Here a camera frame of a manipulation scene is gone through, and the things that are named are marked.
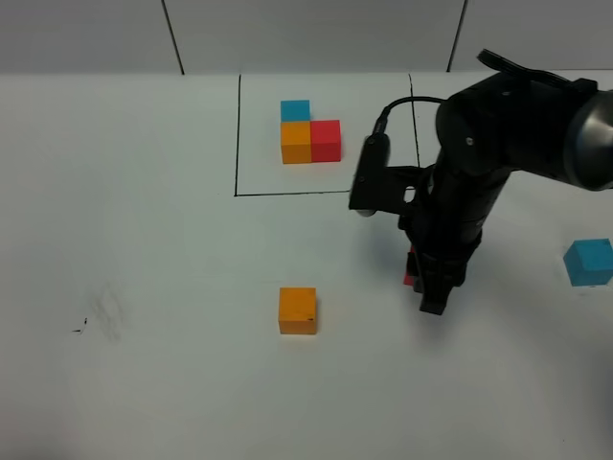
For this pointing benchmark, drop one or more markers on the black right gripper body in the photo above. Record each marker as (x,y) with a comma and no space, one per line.
(446,227)

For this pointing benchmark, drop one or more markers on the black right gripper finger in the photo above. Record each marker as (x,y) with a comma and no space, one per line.
(434,298)

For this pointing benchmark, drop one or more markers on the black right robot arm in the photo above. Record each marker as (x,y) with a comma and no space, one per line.
(518,119)

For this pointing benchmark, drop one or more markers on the template red cube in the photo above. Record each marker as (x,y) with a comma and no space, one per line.
(325,140)

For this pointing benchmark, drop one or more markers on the template orange cube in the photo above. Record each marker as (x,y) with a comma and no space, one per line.
(295,142)

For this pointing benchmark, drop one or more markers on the template blue cube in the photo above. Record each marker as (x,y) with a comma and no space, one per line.
(295,111)

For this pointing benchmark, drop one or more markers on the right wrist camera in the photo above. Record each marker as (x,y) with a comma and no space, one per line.
(377,187)

